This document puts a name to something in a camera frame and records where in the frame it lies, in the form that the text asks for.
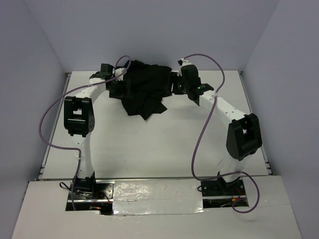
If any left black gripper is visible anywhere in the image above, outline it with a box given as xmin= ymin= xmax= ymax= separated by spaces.
xmin=106 ymin=78 xmax=133 ymax=100

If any black long sleeve shirt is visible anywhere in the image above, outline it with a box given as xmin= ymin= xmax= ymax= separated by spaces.
xmin=121 ymin=60 xmax=172 ymax=120

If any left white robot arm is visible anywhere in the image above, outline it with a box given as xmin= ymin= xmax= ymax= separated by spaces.
xmin=64 ymin=64 xmax=127 ymax=198

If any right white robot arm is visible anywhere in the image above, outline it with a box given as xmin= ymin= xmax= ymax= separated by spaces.
xmin=170 ymin=61 xmax=262 ymax=195

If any glossy white tape sheet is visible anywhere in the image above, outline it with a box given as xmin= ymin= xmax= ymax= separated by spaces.
xmin=113 ymin=179 xmax=204 ymax=216

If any white front board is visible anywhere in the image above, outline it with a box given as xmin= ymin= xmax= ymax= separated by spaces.
xmin=12 ymin=176 xmax=301 ymax=239

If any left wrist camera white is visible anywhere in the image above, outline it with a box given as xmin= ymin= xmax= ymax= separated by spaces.
xmin=114 ymin=67 xmax=127 ymax=82

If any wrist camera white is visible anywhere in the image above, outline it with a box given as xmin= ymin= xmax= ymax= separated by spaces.
xmin=114 ymin=67 xmax=127 ymax=82
xmin=177 ymin=58 xmax=192 ymax=68

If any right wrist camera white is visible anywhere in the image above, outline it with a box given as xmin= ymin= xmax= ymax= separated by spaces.
xmin=177 ymin=58 xmax=192 ymax=68

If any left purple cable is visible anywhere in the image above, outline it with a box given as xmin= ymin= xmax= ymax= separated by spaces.
xmin=39 ymin=55 xmax=132 ymax=211

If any purple cable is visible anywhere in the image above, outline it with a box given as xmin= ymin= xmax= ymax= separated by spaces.
xmin=183 ymin=53 xmax=260 ymax=214
xmin=39 ymin=55 xmax=132 ymax=211

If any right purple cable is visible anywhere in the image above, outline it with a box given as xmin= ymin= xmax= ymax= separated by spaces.
xmin=183 ymin=53 xmax=260 ymax=214

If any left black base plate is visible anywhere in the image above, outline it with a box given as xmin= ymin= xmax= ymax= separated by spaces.
xmin=73 ymin=183 xmax=114 ymax=201

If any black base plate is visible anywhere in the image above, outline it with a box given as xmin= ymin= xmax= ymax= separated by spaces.
xmin=200 ymin=178 xmax=246 ymax=197
xmin=73 ymin=183 xmax=114 ymax=201

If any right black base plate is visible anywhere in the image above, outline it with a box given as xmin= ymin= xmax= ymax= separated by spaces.
xmin=200 ymin=178 xmax=246 ymax=197

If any aluminium table edge rail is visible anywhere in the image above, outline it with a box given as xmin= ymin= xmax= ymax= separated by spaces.
xmin=238 ymin=71 xmax=273 ymax=176

